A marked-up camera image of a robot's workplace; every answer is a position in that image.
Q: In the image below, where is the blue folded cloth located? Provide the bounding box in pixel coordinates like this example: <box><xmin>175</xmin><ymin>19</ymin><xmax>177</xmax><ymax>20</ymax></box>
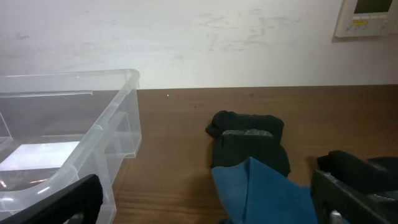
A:
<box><xmin>211</xmin><ymin>157</ymin><xmax>318</xmax><ymax>224</ymax></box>

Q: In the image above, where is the white wall control panel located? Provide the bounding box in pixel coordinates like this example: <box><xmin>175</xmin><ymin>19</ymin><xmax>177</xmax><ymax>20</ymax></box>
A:
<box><xmin>334</xmin><ymin>0</ymin><xmax>397</xmax><ymax>38</ymax></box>

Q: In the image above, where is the small black folded cloth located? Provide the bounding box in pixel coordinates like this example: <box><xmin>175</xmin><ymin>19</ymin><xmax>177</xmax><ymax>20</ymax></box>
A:
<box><xmin>205</xmin><ymin>111</ymin><xmax>290</xmax><ymax>177</ymax></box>

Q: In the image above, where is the white label in bin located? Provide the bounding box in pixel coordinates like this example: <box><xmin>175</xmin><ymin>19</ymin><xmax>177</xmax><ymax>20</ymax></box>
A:
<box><xmin>1</xmin><ymin>141</ymin><xmax>79</xmax><ymax>171</ymax></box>

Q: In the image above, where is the clear plastic storage bin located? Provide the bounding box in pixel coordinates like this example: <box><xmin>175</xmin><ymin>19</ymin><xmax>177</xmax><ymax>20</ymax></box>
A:
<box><xmin>1</xmin><ymin>69</ymin><xmax>142</xmax><ymax>224</ymax></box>

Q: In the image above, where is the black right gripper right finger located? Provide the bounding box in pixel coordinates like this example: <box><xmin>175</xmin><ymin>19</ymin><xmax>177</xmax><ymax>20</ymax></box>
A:
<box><xmin>312</xmin><ymin>151</ymin><xmax>397</xmax><ymax>223</ymax></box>

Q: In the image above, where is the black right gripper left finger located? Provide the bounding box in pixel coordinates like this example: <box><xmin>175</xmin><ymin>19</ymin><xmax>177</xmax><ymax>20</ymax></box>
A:
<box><xmin>1</xmin><ymin>174</ymin><xmax>103</xmax><ymax>224</ymax></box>

